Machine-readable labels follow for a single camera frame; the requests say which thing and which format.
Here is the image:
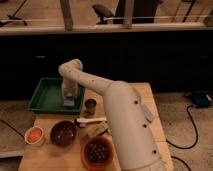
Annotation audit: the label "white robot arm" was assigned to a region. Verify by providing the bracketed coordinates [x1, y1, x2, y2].
[58, 59, 166, 171]

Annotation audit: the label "green plastic tray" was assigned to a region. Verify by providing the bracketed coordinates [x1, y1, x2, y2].
[28, 78, 85, 115]

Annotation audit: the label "small metal cup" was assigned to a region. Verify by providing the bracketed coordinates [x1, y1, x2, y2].
[85, 99, 97, 115]

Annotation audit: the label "dark brown bowl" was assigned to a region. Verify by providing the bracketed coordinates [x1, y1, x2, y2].
[50, 120, 77, 147]

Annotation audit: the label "orange bowl dark contents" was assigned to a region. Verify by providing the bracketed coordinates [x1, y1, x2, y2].
[81, 136, 114, 171]

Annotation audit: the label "blue black floor device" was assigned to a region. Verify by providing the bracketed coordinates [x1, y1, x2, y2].
[190, 93, 212, 108]

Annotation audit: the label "white handled tool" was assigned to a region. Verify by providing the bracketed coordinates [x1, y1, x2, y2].
[75, 117, 107, 124]

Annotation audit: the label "wooden post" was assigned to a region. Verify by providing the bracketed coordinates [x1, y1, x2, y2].
[60, 0, 73, 31]

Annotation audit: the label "black floor cable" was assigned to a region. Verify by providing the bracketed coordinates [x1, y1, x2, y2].
[165, 104, 200, 150]

